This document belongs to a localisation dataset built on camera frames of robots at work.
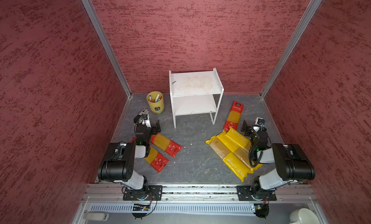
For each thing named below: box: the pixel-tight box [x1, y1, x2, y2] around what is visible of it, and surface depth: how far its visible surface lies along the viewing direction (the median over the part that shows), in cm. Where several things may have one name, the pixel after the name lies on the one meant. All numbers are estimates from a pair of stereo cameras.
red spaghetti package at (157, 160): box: [143, 145, 170, 173], surface depth 85 cm
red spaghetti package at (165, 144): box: [149, 132, 183, 158], surface depth 92 cm
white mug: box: [289, 207, 321, 224], surface depth 64 cm
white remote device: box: [83, 212, 110, 222], surface depth 66 cm
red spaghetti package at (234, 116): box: [222, 100, 245, 133], surface depth 109 cm
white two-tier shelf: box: [169, 67, 225, 129], surface depth 85 cm
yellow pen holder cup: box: [146, 90, 165, 114], surface depth 103 cm
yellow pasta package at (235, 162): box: [205, 135, 255, 183], surface depth 86 cm
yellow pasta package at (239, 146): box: [224, 126, 263, 174], surface depth 91 cm
